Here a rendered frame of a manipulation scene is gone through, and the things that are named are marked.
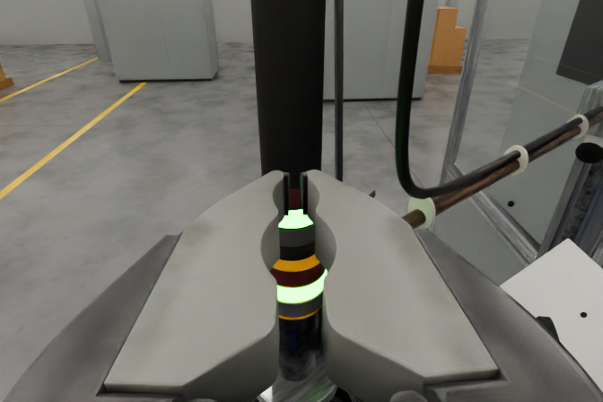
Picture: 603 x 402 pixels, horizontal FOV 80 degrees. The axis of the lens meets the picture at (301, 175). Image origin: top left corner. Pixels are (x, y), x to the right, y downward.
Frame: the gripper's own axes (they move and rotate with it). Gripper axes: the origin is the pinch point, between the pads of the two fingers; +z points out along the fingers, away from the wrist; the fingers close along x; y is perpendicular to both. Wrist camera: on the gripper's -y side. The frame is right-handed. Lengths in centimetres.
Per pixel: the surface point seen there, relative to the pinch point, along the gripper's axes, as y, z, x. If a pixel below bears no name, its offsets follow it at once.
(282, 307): 11.5, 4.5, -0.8
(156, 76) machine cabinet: 156, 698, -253
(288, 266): 8.3, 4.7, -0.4
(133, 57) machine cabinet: 121, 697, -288
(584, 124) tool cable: 11, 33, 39
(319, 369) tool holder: 19.8, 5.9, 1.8
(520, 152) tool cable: 10.3, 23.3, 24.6
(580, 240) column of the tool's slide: 41, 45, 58
